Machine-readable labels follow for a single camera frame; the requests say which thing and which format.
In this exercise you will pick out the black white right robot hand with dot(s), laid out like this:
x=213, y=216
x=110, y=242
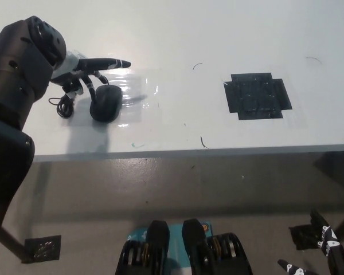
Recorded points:
x=336, y=252

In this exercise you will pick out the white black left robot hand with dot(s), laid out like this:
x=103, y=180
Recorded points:
x=71, y=68

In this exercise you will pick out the black computer mouse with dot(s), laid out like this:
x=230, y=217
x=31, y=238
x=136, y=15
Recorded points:
x=107, y=104

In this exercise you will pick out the black teal robot body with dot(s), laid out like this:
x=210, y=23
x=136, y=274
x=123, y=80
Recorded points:
x=160, y=252

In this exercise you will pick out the clear tape sheet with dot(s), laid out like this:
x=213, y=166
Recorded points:
x=132, y=91

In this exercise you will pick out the dark table frame bracket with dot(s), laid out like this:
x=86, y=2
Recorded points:
x=339, y=167

